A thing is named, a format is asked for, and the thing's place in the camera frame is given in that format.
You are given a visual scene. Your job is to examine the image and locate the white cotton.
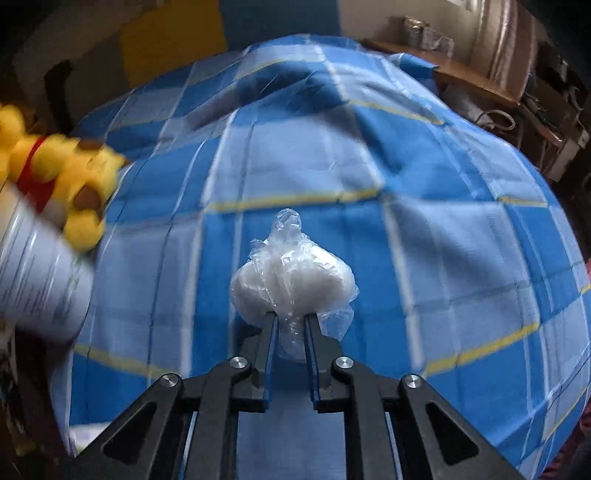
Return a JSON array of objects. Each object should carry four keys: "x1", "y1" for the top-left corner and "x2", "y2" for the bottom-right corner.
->
[{"x1": 229, "y1": 208, "x2": 359, "y2": 362}]

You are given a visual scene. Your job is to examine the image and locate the silver metal can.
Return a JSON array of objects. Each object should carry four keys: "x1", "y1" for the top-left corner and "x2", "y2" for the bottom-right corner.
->
[{"x1": 0, "y1": 182, "x2": 94, "y2": 343}]

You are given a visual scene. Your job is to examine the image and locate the yellow bear plush toy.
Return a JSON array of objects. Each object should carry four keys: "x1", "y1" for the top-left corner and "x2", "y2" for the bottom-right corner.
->
[{"x1": 1, "y1": 104, "x2": 129, "y2": 252}]

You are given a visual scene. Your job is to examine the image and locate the blue plaid bed sheet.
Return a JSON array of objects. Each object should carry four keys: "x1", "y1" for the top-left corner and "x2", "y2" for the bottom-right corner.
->
[{"x1": 51, "y1": 35, "x2": 590, "y2": 479}]

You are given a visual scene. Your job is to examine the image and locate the wooden side table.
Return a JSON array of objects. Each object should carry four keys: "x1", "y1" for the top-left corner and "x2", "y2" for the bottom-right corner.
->
[{"x1": 362, "y1": 39, "x2": 520, "y2": 109}]

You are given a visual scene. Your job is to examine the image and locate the multicolour upholstered headboard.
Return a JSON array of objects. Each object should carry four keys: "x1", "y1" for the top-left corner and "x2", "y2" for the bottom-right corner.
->
[{"x1": 1, "y1": 1, "x2": 342, "y2": 118}]

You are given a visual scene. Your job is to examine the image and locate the items on side table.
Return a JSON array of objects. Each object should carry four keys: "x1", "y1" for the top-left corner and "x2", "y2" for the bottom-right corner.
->
[{"x1": 403, "y1": 16, "x2": 455, "y2": 58}]

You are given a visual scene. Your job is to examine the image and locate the beige curtain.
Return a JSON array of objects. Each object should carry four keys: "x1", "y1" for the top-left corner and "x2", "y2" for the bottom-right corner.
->
[{"x1": 470, "y1": 0, "x2": 537, "y2": 100}]

